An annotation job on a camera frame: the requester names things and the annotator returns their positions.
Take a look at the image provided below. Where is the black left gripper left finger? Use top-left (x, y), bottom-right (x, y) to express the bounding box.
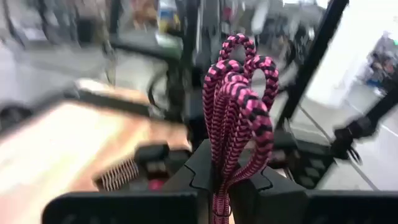
top-left (42, 139), bottom-right (215, 224)

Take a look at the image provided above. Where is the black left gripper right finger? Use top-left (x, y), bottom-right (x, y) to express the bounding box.
top-left (231, 166), bottom-right (398, 224)

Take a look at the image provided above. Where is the pink cube block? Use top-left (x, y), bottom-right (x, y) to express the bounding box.
top-left (148, 179), bottom-right (165, 191)

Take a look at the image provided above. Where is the pink braided USB cable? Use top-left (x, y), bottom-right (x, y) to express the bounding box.
top-left (201, 33), bottom-right (280, 224)

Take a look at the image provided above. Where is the black diagonal pole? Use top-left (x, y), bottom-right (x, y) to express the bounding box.
top-left (275, 0), bottom-right (349, 128)

